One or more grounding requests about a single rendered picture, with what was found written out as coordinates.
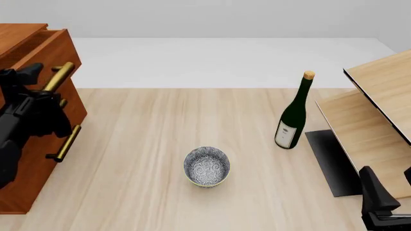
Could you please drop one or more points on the wooden drawer at cabinet base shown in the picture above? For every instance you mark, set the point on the wooden drawer at cabinet base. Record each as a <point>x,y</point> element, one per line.
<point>48,175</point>

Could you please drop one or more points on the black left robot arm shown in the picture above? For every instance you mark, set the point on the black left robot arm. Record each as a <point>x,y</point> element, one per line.
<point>9,134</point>

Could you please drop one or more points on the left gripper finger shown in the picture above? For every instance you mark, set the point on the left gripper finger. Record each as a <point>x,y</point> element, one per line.
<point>31,73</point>
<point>61,125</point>

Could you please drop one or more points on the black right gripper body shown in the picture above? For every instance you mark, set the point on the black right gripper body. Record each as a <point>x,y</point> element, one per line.
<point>385,221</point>

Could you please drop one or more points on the blue white patterned bowl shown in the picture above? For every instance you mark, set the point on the blue white patterned bowl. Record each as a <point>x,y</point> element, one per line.
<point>206,167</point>

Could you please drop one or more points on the wooden cabinet with drawers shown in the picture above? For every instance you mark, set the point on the wooden cabinet with drawers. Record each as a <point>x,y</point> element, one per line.
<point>22,36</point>

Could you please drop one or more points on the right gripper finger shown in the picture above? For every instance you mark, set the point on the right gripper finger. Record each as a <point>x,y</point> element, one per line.
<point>408,175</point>
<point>375,192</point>

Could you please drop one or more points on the pale wooden rack black base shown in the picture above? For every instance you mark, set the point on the pale wooden rack black base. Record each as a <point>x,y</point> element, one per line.
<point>359,125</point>

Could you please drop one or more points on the dark green wine bottle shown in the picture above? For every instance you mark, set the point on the dark green wine bottle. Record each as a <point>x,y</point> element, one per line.
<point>290,120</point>

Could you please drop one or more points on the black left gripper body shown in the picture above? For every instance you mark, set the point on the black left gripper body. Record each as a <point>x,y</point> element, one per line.
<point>46,99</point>

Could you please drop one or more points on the wooden drawer with open interior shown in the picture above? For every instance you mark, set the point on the wooden drawer with open interior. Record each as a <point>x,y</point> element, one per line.
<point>62,51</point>

